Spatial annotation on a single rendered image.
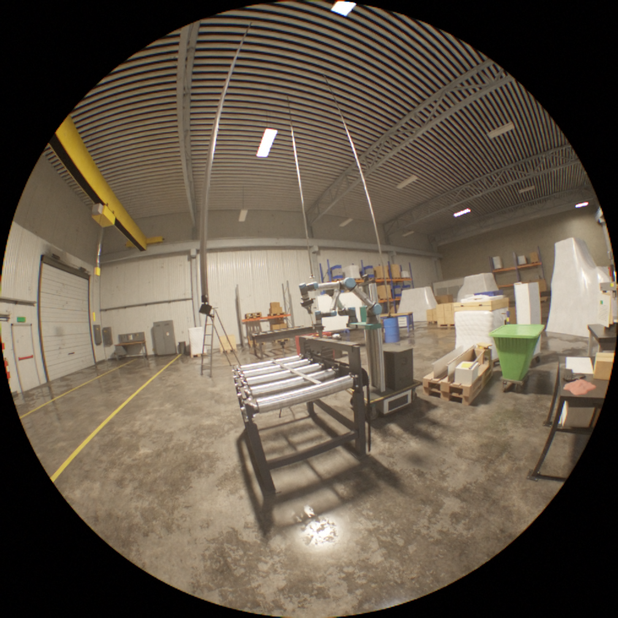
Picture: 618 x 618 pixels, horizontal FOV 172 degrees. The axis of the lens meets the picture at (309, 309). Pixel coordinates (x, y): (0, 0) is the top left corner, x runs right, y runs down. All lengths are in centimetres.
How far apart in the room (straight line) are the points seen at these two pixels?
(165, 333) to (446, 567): 1216
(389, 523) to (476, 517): 63
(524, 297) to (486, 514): 345
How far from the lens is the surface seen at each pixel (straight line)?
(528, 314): 431
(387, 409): 277
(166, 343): 1194
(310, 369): 219
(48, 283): 1084
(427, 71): 859
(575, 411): 196
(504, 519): 188
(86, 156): 774
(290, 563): 162
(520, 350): 318
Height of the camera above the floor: 150
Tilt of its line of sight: level
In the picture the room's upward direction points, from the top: 7 degrees counter-clockwise
